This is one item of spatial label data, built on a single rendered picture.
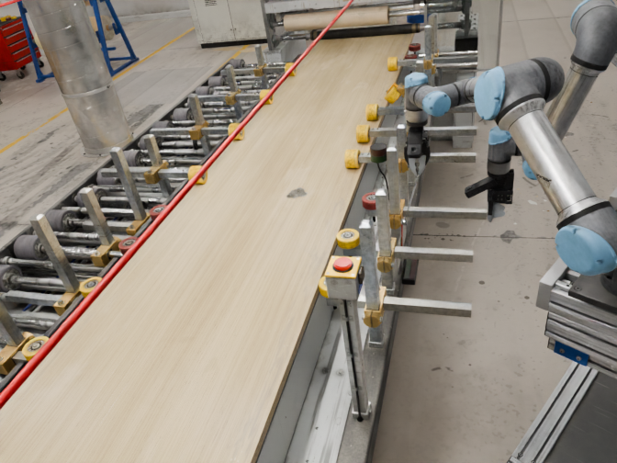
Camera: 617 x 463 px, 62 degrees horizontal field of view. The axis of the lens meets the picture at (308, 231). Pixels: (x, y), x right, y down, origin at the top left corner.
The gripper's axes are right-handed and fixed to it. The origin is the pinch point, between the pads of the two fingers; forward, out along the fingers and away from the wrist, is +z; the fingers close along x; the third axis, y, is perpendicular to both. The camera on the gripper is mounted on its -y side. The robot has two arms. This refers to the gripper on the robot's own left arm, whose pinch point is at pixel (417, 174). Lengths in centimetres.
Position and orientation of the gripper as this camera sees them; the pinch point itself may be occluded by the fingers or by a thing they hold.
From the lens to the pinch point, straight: 190.8
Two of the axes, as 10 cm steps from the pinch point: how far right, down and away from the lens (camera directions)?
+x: -9.5, -0.4, 3.0
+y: 2.7, -5.8, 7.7
